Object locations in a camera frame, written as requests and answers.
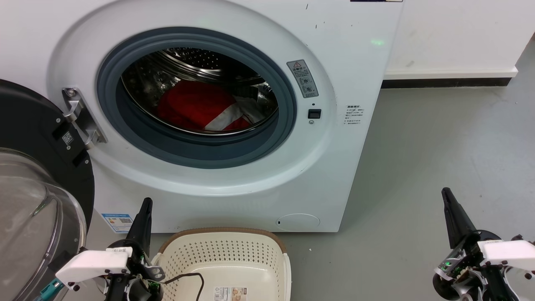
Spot cream perforated laundry basket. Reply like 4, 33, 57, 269
151, 227, 292, 301

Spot grey rubber door gasket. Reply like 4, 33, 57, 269
96, 27, 298, 170

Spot thin black cable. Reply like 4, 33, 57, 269
162, 272, 205, 301

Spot printed product label sticker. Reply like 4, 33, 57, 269
213, 286, 248, 301

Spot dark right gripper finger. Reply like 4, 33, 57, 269
441, 187, 465, 250
446, 188, 478, 244

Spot white front-load washing machine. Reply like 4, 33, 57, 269
0, 0, 404, 233

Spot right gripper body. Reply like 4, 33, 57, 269
432, 230, 535, 301

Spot red and white garment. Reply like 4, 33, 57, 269
157, 80, 252, 133

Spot round white filter cover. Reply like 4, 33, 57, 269
275, 213, 321, 232

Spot small printed text label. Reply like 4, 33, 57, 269
344, 104, 365, 126

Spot grey metal door hinge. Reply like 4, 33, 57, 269
62, 87, 107, 150

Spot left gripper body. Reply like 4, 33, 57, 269
56, 240, 165, 301

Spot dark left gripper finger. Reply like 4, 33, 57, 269
125, 198, 148, 248
140, 198, 153, 256

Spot blue energy label sticker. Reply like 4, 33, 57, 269
101, 213, 135, 234

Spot black baseboard strip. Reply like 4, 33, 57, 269
381, 77, 513, 89

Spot washing machine door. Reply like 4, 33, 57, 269
0, 79, 96, 301

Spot stainless steel washing machine drum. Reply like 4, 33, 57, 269
121, 47, 279, 136

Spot teal plug connector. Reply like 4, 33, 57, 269
39, 279, 64, 301

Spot grey warning sticker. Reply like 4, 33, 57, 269
286, 59, 319, 99

